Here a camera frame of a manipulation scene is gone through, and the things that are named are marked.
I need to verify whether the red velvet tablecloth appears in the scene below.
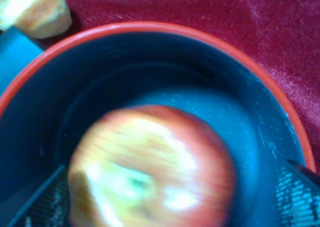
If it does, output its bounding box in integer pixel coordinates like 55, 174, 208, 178
53, 0, 320, 160

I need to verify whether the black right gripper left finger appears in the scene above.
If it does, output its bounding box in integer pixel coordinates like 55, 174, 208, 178
7, 165, 70, 227

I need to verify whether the red yellow apple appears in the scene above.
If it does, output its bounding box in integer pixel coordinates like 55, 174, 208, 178
68, 105, 236, 227

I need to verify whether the croissant bread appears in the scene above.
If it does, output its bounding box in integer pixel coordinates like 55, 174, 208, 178
0, 0, 72, 39

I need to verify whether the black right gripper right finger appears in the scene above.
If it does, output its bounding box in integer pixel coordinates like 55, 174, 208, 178
275, 160, 320, 227

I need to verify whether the red pot with black handles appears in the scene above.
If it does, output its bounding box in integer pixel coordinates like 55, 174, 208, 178
0, 22, 316, 227

